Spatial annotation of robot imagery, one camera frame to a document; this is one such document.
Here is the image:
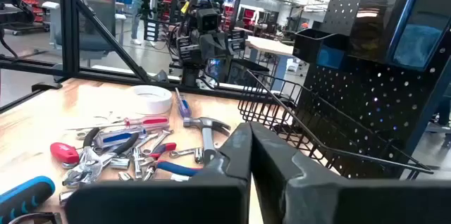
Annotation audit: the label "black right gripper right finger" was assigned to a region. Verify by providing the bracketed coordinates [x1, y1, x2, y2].
[250, 122, 451, 224]

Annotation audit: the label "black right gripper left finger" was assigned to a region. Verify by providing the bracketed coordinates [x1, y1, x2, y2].
[65, 122, 253, 224]

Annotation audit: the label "red and blue pliers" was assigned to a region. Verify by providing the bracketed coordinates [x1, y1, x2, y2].
[140, 142, 204, 182]

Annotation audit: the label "black-handled steel hammer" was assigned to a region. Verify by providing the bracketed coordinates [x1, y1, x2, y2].
[182, 116, 232, 167]

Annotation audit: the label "small blue clear-handled screwdriver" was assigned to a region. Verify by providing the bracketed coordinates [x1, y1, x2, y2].
[174, 87, 193, 118]

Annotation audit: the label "red clear-handled screwdriver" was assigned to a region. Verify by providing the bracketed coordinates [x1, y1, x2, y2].
[66, 116, 170, 132]

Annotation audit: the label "red-handled driver tool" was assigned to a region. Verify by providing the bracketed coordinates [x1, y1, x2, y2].
[49, 142, 81, 166]

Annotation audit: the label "blue and black screwdriver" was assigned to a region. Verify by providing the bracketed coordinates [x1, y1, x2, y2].
[0, 175, 56, 224]

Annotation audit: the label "wooden workshop table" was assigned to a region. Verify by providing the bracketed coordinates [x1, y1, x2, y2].
[245, 35, 295, 93]

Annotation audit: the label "black tripod stand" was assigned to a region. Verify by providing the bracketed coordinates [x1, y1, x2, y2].
[139, 0, 161, 44]

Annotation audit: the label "white tape roll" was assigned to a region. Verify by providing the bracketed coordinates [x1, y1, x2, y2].
[125, 85, 173, 115]

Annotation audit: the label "short black plastic bin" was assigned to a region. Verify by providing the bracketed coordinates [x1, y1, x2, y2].
[292, 28, 350, 70]

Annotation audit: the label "dark office chair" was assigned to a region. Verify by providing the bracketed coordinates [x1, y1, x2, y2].
[52, 0, 117, 66]

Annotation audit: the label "tall black plastic bin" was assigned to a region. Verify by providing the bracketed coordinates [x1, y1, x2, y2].
[348, 0, 451, 73]

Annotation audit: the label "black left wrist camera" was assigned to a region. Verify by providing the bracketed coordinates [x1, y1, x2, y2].
[196, 7, 222, 35]

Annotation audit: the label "black wire basket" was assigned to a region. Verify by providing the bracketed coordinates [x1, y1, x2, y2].
[237, 70, 435, 182]

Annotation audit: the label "black frame clamp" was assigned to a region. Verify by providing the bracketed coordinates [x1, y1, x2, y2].
[31, 82, 63, 93]

